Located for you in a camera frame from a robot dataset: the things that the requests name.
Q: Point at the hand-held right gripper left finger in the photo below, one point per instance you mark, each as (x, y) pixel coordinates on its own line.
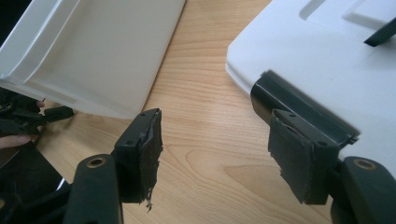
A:
(137, 161)

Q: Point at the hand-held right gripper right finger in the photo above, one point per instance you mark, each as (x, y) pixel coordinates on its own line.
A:
(299, 161)

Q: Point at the white plastic tray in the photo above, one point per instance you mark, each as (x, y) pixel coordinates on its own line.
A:
(102, 56)

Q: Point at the white plastic box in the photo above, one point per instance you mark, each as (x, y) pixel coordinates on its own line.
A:
(311, 56)

